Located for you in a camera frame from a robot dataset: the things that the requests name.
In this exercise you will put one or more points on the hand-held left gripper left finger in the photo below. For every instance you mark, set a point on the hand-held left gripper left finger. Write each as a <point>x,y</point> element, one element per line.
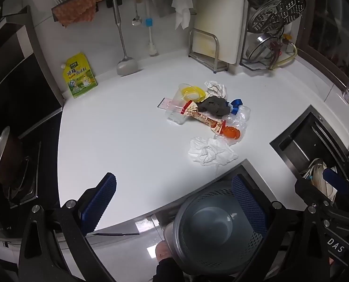
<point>99,199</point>

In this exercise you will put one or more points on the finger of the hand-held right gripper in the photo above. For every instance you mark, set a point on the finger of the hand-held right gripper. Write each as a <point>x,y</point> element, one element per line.
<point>312,194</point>
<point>336,179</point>

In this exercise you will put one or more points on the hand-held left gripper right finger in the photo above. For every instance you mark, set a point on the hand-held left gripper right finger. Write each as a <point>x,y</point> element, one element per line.
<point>249,205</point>

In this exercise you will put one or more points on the grey perforated trash basket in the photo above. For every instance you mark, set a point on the grey perforated trash basket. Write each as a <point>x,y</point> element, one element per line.
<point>212,220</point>

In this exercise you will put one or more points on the white tissue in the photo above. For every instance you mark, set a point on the white tissue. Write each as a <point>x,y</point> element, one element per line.
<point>212,152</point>

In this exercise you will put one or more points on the clear plastic bag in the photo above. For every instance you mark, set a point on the clear plastic bag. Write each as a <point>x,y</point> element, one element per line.
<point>239,120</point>

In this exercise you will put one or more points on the red and cream snack wrapper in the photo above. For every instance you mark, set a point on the red and cream snack wrapper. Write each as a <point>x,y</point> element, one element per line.
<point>202,117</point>

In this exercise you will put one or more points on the grey sock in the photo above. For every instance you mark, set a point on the grey sock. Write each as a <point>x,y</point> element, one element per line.
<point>212,105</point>

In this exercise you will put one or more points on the clear plastic cup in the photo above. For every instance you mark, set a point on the clear plastic cup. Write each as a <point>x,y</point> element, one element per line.
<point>177,114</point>

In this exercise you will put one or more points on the pink zip bag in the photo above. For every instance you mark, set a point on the pink zip bag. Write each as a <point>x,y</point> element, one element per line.
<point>167,103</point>

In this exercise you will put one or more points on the white paper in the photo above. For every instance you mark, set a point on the white paper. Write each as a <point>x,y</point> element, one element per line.
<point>217,88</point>

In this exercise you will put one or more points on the stack of dirty dishes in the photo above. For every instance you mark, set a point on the stack of dirty dishes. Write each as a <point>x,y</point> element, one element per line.
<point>318,173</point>

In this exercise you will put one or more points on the black kitchen sink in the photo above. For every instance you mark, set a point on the black kitchen sink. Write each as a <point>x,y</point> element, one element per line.
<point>303,144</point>

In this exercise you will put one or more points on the black gas stove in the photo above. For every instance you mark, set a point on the black gas stove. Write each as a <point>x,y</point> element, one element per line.
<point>24,188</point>

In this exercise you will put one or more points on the metal wok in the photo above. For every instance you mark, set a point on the metal wok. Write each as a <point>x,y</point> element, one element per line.
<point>1,152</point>

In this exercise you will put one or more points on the yellow seasoning pouch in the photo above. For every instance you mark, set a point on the yellow seasoning pouch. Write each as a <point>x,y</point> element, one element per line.
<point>79,77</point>

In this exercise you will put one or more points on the metal spatula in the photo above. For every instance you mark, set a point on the metal spatula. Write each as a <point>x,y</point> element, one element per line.
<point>127,66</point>

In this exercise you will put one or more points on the gas valve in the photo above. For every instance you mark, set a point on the gas valve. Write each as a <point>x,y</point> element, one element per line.
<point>280,47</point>

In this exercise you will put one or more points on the glass pot lid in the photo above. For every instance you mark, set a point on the glass pot lid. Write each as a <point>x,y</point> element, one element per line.
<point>265,39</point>

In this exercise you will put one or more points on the dark window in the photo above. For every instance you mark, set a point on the dark window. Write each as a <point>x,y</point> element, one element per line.
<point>333,20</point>

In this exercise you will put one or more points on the metal cutting board rack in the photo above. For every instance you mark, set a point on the metal cutting board rack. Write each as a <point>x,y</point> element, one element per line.
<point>215,50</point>

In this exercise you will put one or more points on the perforated metal steamer plate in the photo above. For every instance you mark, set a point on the perforated metal steamer plate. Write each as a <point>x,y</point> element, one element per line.
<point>275,13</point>

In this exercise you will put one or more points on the small metal spoon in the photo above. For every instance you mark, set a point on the small metal spoon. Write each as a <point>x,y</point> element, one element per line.
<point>137,21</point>

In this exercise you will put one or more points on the white and blue bottle brush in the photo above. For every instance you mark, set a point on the white and blue bottle brush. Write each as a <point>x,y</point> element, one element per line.
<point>149,22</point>

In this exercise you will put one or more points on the orange dishcloth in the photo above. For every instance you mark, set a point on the orange dishcloth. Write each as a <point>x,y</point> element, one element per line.
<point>74,8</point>

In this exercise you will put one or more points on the white cutting board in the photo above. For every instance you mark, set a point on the white cutting board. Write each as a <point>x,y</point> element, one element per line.
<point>218,14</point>

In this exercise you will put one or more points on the hanging white cloth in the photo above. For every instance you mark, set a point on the hanging white cloth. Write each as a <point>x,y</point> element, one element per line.
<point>181,6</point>

